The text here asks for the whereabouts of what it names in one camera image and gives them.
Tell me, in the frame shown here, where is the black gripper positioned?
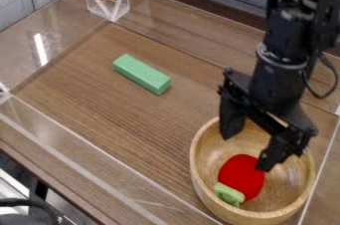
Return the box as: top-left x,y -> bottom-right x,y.
217,68 -> 317,172

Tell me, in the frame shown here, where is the red plush tomato green stem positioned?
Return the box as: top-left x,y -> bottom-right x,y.
213,153 -> 265,207

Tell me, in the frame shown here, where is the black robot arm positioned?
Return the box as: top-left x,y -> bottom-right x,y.
217,0 -> 340,172

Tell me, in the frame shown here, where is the wooden bowl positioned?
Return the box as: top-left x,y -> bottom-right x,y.
189,118 -> 316,225

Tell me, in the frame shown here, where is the green rectangular block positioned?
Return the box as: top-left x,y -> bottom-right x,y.
113,54 -> 171,95

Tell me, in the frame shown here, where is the clear acrylic enclosure wall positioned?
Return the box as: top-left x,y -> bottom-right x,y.
0,82 -> 215,225

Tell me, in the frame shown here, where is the clear acrylic corner bracket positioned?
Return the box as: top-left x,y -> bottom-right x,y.
85,0 -> 131,22

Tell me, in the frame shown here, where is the black cable bottom left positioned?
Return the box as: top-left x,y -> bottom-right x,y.
0,198 -> 64,225

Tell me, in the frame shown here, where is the black metal table frame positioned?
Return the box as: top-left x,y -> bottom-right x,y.
0,150 -> 91,225

